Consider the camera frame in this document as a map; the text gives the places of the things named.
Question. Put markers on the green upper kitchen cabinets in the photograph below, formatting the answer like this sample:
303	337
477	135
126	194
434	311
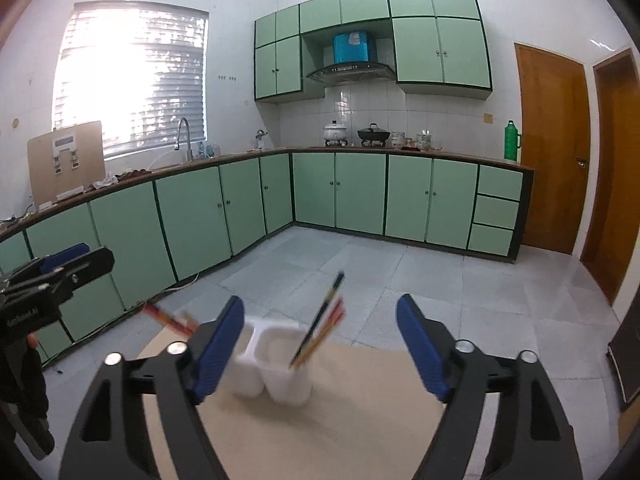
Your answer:
440	50

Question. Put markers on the crumpled cloth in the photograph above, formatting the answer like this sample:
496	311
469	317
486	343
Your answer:
107	181

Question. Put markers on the white double utensil holder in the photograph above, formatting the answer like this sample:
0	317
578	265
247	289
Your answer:
290	385

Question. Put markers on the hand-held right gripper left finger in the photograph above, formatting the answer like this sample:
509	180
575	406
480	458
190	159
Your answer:
220	345

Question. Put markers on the green lower kitchen cabinets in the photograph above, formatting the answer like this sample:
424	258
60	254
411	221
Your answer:
350	195

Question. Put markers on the range hood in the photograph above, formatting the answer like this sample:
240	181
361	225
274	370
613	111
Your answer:
350	72

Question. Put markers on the metal kettle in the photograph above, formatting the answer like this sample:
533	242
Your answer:
261	141

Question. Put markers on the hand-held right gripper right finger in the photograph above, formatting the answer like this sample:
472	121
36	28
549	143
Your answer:
422	350

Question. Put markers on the red floral bamboo chopstick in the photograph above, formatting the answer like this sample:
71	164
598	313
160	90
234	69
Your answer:
160	314
182	321
337	312

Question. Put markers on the black chopstick silver band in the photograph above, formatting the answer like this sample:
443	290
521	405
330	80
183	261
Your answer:
327	302

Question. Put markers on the wooden board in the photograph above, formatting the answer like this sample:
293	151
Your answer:
85	160

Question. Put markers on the patterned ceramic jar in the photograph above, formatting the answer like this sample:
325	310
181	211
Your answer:
424	141

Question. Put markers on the green kitchen cabinets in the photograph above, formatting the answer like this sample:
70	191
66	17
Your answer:
350	195
440	50

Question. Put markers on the black wok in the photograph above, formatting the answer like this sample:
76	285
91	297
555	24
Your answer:
373	135

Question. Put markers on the green thermos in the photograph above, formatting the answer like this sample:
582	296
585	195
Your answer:
511	142

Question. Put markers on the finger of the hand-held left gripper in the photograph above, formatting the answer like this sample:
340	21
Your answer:
65	255
92	262

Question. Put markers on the black cabinet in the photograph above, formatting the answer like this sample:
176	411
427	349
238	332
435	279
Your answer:
627	360

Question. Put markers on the silver pot on counter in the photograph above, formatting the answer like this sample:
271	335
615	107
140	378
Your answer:
335	134

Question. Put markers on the metal sink faucet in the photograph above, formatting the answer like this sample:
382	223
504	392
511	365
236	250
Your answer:
189	145

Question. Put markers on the wooden door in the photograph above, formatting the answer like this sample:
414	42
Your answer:
550	150
620	185

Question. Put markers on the window with blinds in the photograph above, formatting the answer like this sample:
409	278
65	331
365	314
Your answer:
130	80

